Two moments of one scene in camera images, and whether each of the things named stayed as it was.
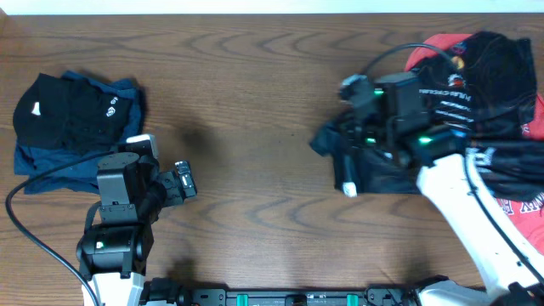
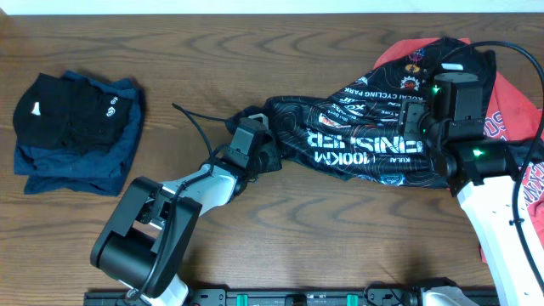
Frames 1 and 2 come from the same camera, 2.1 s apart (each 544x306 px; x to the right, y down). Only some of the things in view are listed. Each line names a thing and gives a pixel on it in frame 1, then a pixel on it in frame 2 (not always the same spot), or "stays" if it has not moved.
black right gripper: [352, 142] -> [410, 116]
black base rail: [166, 291] stays
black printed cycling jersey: [483, 99] -> [356, 132]
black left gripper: [174, 195] -> [274, 156]
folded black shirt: [69, 116] stays
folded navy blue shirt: [82, 177] stays
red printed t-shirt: [527, 209] -> [514, 116]
